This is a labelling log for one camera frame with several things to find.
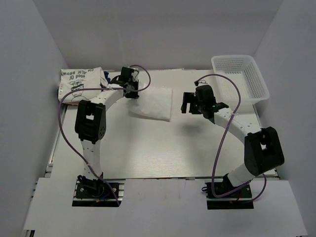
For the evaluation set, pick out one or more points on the white SpongeBob print t-shirt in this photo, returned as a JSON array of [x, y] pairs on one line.
[[155, 102]]

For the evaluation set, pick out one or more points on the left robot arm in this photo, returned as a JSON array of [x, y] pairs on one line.
[[90, 122]]

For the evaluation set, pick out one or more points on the blue folded t-shirt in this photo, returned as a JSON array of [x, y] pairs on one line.
[[107, 79]]

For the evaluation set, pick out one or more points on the white Charlie Brown folded t-shirt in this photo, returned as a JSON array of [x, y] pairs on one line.
[[74, 79]]

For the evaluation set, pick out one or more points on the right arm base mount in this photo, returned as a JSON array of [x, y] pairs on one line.
[[226, 196]]

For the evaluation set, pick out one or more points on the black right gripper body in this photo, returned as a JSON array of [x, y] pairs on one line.
[[200, 105]]

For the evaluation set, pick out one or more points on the white plastic mesh basket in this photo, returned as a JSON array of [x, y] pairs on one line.
[[244, 72]]

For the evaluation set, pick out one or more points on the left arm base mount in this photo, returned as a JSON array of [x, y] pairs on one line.
[[95, 193]]

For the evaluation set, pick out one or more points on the pink folded t-shirt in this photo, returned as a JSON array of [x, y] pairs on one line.
[[71, 103]]

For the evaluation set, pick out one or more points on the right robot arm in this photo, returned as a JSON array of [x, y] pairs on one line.
[[262, 148]]

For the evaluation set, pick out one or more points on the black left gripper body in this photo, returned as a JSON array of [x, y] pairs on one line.
[[133, 92]]

